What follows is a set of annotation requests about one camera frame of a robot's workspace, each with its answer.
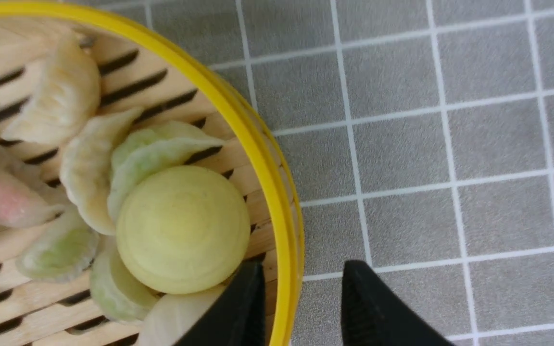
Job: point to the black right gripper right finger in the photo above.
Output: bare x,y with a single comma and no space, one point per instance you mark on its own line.
373,315

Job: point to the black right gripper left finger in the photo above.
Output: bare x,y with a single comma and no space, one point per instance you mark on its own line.
237,317

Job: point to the yellow bamboo steamer basket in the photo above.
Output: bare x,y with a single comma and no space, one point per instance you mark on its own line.
139,68

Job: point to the white round bun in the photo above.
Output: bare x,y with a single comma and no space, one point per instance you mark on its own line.
174,315

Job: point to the yellow-green round bun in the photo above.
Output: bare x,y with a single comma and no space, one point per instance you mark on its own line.
183,230

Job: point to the green dumpling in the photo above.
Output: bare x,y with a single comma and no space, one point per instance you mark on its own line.
120,296
65,249
149,151

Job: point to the grey checkered tablecloth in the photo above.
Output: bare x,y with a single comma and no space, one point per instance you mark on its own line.
420,134

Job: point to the white dumpling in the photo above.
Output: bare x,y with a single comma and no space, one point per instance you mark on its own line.
86,163
68,93

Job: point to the pink dumpling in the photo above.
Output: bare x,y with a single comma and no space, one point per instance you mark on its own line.
25,199

